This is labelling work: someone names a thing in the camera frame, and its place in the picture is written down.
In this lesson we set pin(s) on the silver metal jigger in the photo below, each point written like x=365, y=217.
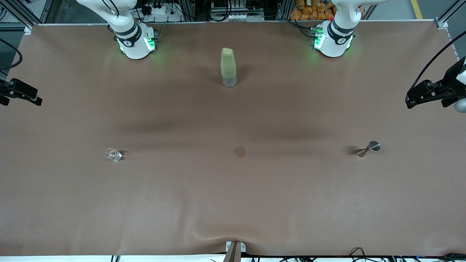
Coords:
x=374, y=146

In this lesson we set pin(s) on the white metal bracket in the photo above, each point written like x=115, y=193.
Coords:
x=243, y=247

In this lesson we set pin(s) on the aluminium frame strut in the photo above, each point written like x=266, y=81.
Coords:
x=441, y=23
x=11, y=26

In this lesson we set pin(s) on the brown wooden post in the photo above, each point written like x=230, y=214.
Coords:
x=233, y=253

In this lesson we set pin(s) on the pale green bottle shaker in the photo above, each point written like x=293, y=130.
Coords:
x=228, y=65

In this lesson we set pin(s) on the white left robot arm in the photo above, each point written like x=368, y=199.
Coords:
x=333, y=45

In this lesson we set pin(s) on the clear glass measuring cup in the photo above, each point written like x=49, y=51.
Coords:
x=113, y=155

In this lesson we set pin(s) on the brown tablecloth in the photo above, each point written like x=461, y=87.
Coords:
x=233, y=203

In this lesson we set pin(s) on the round brown coaster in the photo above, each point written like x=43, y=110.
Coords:
x=240, y=152

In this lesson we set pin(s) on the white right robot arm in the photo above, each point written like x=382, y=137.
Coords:
x=134, y=47

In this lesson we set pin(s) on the orange snack bag pile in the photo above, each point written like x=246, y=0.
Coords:
x=309, y=11

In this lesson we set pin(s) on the white power strip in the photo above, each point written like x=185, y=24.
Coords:
x=160, y=12

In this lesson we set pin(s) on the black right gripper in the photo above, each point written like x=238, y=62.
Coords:
x=16, y=89

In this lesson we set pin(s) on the white connector strip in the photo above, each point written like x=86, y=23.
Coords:
x=236, y=17

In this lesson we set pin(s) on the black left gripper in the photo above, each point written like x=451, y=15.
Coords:
x=450, y=79

